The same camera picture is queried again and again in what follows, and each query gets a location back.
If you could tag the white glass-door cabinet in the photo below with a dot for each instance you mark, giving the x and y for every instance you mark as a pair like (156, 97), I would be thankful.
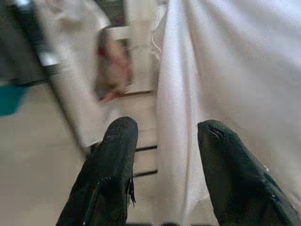
(141, 70)

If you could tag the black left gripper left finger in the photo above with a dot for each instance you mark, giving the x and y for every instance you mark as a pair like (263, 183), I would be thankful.
(110, 164)

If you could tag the teal rug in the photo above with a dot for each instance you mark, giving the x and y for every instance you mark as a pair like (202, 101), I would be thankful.
(9, 101)

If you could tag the white garment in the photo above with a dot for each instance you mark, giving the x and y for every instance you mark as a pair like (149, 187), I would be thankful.
(75, 70)

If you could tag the white shirt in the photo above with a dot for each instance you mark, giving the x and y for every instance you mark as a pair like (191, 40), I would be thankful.
(211, 70)

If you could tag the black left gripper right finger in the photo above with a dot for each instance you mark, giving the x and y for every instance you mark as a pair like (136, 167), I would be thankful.
(230, 176)

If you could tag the black rack base bar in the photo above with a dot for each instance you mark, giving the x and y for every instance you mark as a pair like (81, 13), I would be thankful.
(145, 174)
(147, 148)

